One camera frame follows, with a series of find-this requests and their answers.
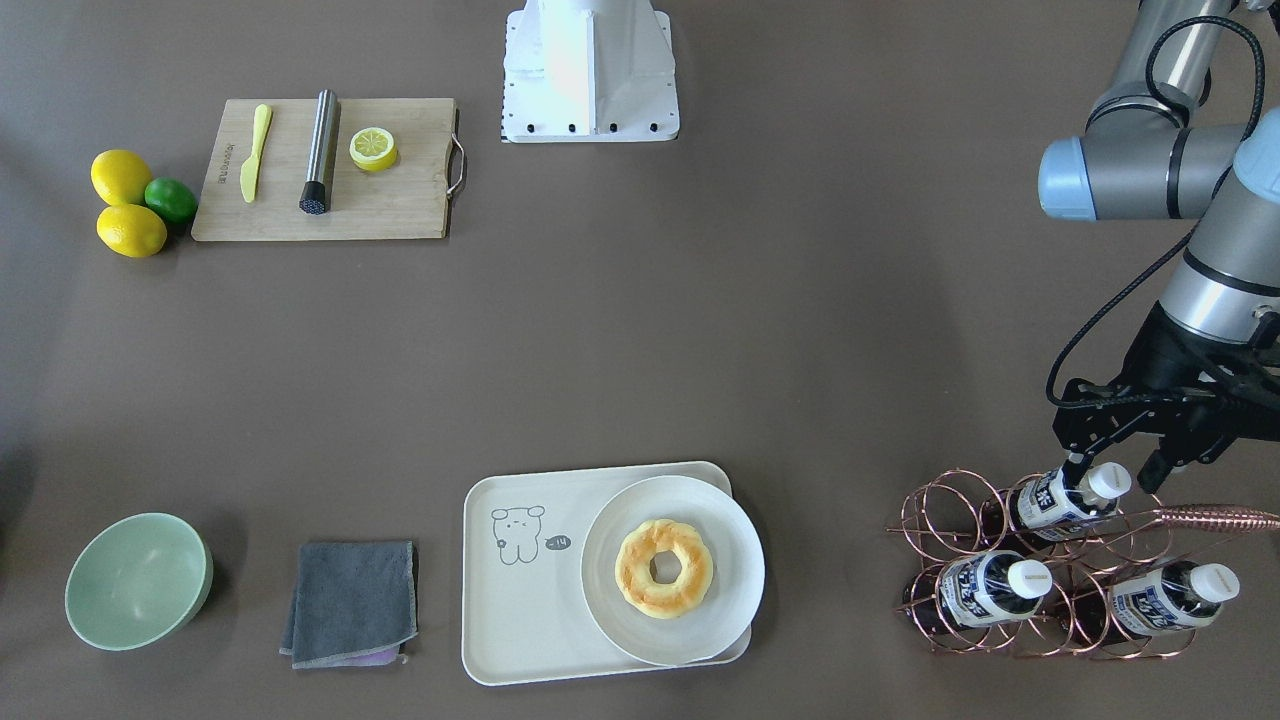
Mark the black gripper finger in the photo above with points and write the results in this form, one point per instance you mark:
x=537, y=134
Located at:
x=1074, y=468
x=1155, y=470

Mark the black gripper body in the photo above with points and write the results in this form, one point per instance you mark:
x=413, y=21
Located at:
x=1172, y=352

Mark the tea bottle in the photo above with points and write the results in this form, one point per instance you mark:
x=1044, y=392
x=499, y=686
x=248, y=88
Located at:
x=1055, y=507
x=1177, y=597
x=986, y=589

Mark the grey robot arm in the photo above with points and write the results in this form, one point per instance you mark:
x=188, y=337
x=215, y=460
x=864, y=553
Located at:
x=1141, y=157

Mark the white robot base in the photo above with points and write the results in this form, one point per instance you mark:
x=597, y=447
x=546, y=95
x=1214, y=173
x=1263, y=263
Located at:
x=589, y=72

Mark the cream tray with bunny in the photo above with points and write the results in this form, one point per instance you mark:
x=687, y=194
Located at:
x=524, y=617

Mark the white plate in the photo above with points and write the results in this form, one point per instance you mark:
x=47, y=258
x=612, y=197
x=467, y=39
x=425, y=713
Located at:
x=734, y=595

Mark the donut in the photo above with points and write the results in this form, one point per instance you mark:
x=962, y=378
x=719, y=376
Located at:
x=633, y=569

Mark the wooden cutting board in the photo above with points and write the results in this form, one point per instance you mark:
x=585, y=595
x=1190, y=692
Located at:
x=406, y=202

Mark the grey folded cloth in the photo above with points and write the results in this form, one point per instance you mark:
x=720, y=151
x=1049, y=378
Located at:
x=354, y=604

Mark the half lemon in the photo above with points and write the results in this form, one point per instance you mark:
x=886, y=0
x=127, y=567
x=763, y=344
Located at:
x=373, y=149

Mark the steel muddler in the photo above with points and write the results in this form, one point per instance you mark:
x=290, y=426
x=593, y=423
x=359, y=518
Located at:
x=315, y=195

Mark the yellow plastic knife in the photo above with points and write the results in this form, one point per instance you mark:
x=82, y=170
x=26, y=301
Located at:
x=249, y=172

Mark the green bowl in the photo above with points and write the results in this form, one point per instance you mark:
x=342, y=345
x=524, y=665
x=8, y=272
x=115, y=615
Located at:
x=138, y=581

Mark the green lime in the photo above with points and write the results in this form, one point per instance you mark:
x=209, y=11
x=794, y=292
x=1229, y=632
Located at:
x=171, y=199

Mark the yellow lemon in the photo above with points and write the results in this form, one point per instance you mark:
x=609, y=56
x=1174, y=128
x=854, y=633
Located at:
x=120, y=177
x=132, y=230

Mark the copper wire bottle rack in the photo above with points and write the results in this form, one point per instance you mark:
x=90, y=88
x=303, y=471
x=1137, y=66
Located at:
x=943, y=521

